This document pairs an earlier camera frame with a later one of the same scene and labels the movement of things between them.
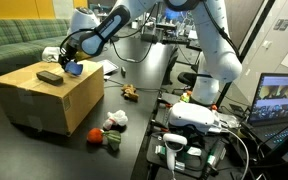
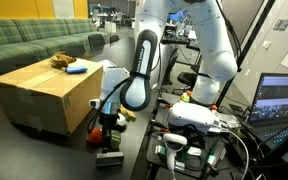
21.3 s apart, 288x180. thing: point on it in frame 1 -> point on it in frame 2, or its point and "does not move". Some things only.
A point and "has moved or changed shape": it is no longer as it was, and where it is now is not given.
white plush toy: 117,118 does not move
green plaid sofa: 13,44 does not move
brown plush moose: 128,92 has moved or changed shape
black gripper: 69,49 -> 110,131
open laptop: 278,104 does not move
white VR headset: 195,116 does not move
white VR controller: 171,154 does not move
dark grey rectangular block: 50,78 -> 109,159
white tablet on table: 108,66 does not move
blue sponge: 74,68 has moved or changed shape
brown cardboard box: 22,100 does not move
